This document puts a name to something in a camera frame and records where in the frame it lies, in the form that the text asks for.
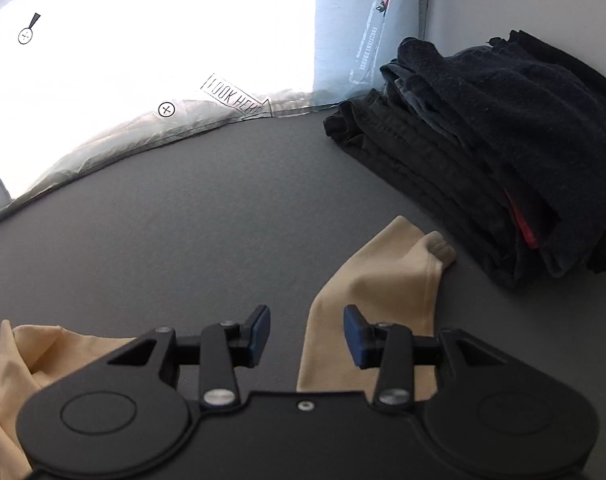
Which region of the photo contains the stack of folded dark clothes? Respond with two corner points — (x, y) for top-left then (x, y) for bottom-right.
(323, 30), (606, 291)

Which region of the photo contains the beige long-sleeve shirt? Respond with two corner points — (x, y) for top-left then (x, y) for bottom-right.
(0, 216), (456, 480)

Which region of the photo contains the translucent printed plastic sheet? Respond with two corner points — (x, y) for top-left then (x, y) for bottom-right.
(0, 0), (431, 233)

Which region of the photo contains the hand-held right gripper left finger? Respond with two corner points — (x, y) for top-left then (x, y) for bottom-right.
(103, 304), (272, 408)

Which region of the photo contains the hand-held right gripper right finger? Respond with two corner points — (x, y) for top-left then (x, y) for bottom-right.
(343, 304), (508, 408)

